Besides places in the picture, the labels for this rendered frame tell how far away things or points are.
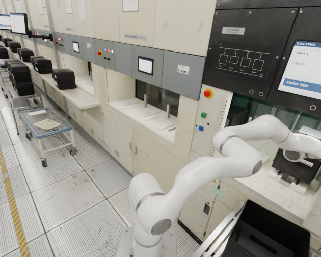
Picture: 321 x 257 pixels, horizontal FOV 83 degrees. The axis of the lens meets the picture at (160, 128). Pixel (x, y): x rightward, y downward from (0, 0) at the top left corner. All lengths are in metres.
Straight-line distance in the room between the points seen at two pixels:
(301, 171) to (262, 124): 0.65
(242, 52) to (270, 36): 0.14
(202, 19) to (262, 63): 0.44
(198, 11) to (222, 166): 0.91
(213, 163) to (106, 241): 1.46
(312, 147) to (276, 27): 0.55
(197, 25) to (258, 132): 0.75
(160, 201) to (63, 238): 1.53
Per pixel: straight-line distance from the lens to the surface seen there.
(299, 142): 1.02
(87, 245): 1.98
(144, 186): 0.68
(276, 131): 0.83
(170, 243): 1.06
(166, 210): 0.63
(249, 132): 0.79
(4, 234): 2.31
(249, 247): 1.16
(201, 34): 1.24
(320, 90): 1.02
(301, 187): 1.44
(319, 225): 1.22
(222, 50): 1.15
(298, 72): 1.03
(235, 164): 0.70
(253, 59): 1.08
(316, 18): 1.03
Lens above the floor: 1.67
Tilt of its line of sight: 28 degrees down
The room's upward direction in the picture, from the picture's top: 5 degrees clockwise
